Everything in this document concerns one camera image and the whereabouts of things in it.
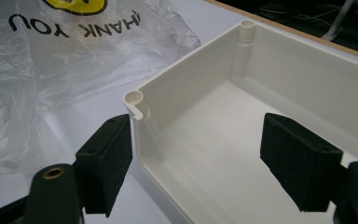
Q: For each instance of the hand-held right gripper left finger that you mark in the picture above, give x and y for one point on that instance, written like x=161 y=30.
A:
x=105 y=161

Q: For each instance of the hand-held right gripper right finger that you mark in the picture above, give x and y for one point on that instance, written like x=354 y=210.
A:
x=298 y=161

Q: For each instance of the white plastic bin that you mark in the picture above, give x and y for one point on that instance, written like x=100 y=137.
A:
x=230 y=149

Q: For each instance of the translucent plastic bag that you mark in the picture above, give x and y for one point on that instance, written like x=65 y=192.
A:
x=59 y=71

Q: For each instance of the metal stand leg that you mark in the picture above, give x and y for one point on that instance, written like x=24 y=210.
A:
x=337 y=21

